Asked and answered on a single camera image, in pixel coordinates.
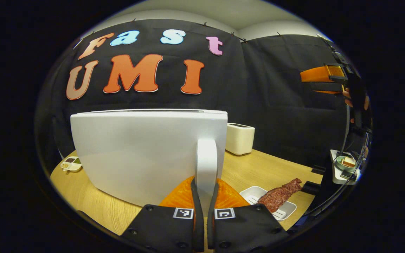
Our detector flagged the white toaster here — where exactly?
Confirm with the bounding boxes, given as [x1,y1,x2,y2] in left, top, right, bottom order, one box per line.
[225,123,255,156]

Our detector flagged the black backdrop cloth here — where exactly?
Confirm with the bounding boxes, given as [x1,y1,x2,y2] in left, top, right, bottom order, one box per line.
[36,19,351,169]

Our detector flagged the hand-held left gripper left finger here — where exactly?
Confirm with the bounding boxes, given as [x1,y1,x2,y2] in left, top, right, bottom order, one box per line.
[120,176,205,253]

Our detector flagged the white rectangular plate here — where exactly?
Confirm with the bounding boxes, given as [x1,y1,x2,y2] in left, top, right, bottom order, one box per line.
[239,186,297,221]

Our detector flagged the white tray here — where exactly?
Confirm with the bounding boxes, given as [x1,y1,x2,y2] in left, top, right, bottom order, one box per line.
[330,149,361,185]

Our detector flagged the brown meat slab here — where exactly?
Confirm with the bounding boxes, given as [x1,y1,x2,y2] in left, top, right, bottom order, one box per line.
[258,178,303,213]

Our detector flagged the white divided dish of beans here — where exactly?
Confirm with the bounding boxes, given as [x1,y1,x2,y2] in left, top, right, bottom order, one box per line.
[60,156,83,173]

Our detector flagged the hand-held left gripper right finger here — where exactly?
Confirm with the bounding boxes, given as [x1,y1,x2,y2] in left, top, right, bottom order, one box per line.
[207,177,291,252]

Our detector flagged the white microwave oven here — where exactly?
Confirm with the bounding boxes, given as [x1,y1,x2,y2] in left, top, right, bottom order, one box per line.
[70,109,228,216]

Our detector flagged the green bowl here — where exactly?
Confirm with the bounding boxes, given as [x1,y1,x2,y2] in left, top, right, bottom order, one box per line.
[336,156,357,171]

